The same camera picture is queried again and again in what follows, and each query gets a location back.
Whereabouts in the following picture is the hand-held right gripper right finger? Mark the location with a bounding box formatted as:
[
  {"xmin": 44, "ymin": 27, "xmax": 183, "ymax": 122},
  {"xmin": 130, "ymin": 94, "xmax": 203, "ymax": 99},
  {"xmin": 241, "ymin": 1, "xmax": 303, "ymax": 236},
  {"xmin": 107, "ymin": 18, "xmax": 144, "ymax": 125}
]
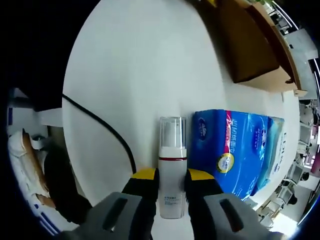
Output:
[{"xmin": 185, "ymin": 168, "xmax": 284, "ymax": 240}]

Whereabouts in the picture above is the white and brown seat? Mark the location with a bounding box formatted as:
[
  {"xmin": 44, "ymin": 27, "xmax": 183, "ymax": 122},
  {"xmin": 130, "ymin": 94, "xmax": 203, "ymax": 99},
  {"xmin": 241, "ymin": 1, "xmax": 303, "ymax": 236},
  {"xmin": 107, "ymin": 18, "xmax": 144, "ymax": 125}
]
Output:
[{"xmin": 6, "ymin": 127, "xmax": 57, "ymax": 209}]

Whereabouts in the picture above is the frosted partition panel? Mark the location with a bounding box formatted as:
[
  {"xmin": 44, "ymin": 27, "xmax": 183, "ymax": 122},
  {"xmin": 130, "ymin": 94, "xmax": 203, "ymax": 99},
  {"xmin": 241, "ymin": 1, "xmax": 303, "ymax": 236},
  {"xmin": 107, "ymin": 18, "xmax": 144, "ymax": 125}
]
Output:
[{"xmin": 284, "ymin": 27, "xmax": 319, "ymax": 93}]

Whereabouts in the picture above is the blue tissue pack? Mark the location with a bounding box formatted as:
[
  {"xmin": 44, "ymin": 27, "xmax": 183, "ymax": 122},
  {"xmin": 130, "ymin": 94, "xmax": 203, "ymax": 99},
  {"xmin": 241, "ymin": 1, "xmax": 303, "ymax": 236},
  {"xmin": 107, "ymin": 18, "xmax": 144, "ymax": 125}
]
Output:
[
  {"xmin": 249, "ymin": 115, "xmax": 286, "ymax": 199},
  {"xmin": 191, "ymin": 108, "xmax": 271, "ymax": 202}
]

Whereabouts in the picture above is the person's black trouser leg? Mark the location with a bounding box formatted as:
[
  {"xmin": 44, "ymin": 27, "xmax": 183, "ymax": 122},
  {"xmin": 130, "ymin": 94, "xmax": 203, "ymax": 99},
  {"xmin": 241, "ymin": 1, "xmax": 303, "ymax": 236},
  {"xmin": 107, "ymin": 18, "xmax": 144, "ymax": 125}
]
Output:
[{"xmin": 43, "ymin": 143, "xmax": 94, "ymax": 224}]

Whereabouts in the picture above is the row of white office chairs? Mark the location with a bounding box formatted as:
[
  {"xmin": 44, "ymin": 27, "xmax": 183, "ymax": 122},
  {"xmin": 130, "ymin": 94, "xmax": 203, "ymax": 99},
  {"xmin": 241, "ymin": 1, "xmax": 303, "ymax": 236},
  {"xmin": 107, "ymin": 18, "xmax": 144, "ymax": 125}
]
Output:
[{"xmin": 257, "ymin": 99, "xmax": 320, "ymax": 222}]

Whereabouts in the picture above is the black cable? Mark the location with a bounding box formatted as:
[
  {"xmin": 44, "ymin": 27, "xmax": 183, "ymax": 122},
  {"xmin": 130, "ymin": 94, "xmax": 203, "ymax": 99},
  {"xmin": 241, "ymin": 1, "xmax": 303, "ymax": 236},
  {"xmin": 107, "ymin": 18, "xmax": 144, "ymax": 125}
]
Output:
[{"xmin": 61, "ymin": 93, "xmax": 138, "ymax": 176}]

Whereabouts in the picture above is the white pump bottle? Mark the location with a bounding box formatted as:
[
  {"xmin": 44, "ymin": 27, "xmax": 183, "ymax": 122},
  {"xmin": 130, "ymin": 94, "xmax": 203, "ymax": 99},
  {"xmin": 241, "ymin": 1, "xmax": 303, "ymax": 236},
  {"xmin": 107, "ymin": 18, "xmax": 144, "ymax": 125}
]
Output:
[{"xmin": 157, "ymin": 116, "xmax": 188, "ymax": 220}]

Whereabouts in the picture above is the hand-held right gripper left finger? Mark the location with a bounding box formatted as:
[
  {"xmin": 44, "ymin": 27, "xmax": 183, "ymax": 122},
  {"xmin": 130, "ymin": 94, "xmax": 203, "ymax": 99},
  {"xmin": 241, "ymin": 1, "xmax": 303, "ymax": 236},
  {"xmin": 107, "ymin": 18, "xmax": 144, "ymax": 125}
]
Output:
[{"xmin": 61, "ymin": 167, "xmax": 161, "ymax": 240}]

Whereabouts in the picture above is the brown cardboard shoe box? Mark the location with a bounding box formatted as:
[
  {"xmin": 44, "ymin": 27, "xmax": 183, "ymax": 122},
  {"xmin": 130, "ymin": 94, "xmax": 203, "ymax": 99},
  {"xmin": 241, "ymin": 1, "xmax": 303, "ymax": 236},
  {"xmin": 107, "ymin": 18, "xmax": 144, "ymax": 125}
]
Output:
[{"xmin": 184, "ymin": 0, "xmax": 309, "ymax": 98}]

